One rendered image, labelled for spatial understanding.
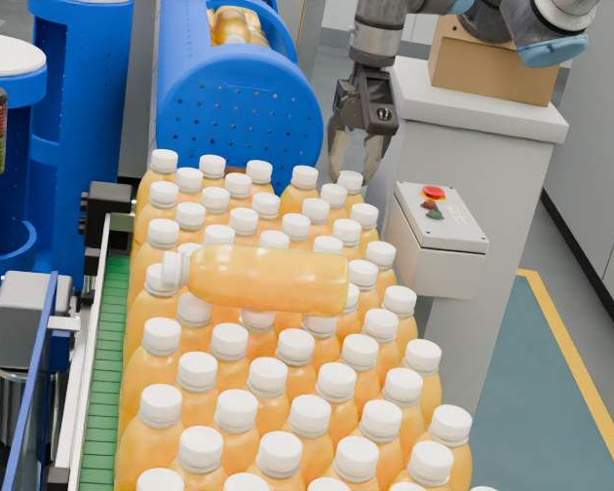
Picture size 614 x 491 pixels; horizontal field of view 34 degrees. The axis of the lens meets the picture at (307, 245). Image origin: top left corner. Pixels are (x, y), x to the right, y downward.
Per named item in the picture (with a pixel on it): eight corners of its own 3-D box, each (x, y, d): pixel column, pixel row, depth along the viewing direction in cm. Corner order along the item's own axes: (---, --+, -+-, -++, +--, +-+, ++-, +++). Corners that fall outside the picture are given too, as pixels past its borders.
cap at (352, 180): (338, 179, 158) (340, 169, 157) (362, 184, 158) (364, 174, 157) (334, 187, 155) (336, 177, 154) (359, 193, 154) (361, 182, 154)
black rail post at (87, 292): (96, 294, 150) (100, 247, 146) (95, 304, 147) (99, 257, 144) (82, 293, 149) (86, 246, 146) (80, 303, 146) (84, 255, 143)
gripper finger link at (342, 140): (330, 171, 161) (351, 120, 157) (335, 186, 156) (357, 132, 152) (313, 167, 160) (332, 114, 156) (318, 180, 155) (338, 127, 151)
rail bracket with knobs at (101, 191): (138, 241, 168) (144, 185, 164) (137, 260, 162) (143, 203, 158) (79, 235, 167) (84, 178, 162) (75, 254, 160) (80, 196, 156)
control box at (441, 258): (441, 242, 165) (455, 185, 160) (473, 301, 147) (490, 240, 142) (382, 236, 163) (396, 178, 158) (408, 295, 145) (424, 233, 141)
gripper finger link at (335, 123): (346, 155, 155) (365, 104, 152) (348, 159, 154) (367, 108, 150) (318, 146, 154) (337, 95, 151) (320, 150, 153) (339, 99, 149)
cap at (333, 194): (350, 205, 150) (352, 194, 149) (328, 207, 148) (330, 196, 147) (335, 194, 152) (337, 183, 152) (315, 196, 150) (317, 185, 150)
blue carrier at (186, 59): (265, 76, 253) (285, -36, 241) (307, 221, 176) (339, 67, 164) (153, 60, 248) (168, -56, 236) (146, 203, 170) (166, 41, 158)
